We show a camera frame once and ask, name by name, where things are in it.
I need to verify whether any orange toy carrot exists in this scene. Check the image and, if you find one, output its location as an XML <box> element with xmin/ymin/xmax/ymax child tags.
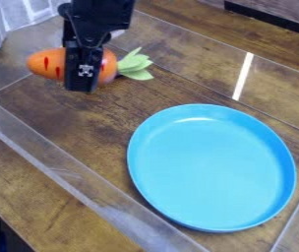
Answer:
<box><xmin>27</xmin><ymin>47</ymin><xmax>154</xmax><ymax>86</ymax></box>

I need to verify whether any clear acrylic barrier panel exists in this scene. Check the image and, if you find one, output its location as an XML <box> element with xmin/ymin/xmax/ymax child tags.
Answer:
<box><xmin>0</xmin><ymin>105</ymin><xmax>209</xmax><ymax>252</ymax></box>

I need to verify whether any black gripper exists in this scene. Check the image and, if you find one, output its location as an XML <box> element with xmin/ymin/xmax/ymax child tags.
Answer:
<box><xmin>58</xmin><ymin>0</ymin><xmax>135</xmax><ymax>93</ymax></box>

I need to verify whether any white checkered curtain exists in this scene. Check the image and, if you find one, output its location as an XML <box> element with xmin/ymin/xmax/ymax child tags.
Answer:
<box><xmin>0</xmin><ymin>0</ymin><xmax>71</xmax><ymax>48</ymax></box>

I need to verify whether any blue plastic tray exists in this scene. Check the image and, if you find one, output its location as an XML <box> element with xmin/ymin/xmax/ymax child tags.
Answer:
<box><xmin>127</xmin><ymin>104</ymin><xmax>297</xmax><ymax>232</ymax></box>

